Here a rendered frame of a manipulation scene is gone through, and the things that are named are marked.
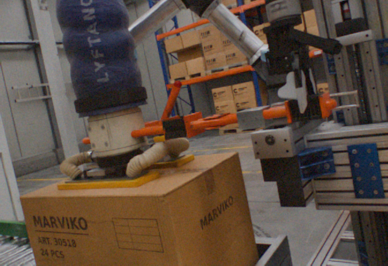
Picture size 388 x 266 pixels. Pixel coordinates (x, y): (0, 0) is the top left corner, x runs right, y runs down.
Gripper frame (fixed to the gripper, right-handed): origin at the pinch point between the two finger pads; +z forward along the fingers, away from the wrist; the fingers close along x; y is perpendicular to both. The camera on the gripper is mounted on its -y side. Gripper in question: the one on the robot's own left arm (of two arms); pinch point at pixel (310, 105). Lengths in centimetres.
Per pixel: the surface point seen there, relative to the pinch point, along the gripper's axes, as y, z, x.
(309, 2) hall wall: 171, -183, -845
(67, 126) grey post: 302, -3, -168
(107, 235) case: 52, 24, 20
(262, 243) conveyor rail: 32, 48, -29
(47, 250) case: 81, 30, 20
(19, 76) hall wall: 876, -156, -491
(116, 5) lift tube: 50, -38, 1
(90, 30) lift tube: 55, -31, 8
